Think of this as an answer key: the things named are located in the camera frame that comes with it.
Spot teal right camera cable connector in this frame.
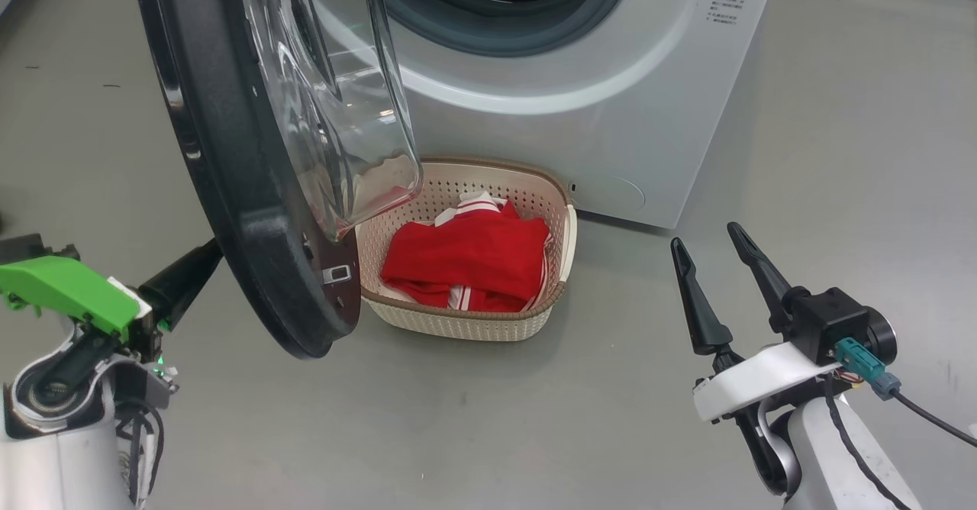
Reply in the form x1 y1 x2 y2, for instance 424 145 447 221
834 337 977 450

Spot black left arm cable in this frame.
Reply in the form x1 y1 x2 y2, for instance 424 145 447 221
114 402 166 505

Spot cream perforated laundry basket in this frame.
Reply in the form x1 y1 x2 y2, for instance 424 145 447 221
355 157 578 343

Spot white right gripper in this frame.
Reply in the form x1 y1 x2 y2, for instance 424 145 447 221
670 221 840 423

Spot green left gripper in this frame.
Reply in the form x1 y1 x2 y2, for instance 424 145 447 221
0 237 224 341

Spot red garment white side stripes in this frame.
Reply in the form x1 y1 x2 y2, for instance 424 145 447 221
382 277 552 314

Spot red shirt white collar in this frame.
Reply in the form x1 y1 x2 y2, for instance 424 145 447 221
380 189 552 305

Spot white front-load washing machine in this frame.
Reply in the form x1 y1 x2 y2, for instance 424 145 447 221
305 0 785 230

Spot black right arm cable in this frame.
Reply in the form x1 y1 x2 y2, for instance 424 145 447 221
823 376 909 510

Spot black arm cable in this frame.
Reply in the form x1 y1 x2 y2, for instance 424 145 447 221
114 402 166 505
823 376 909 510

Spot dark washer door glass bowl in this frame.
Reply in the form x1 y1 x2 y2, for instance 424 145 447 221
130 0 424 360

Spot small printed text sticker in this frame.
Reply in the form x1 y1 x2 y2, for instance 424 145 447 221
706 0 749 26

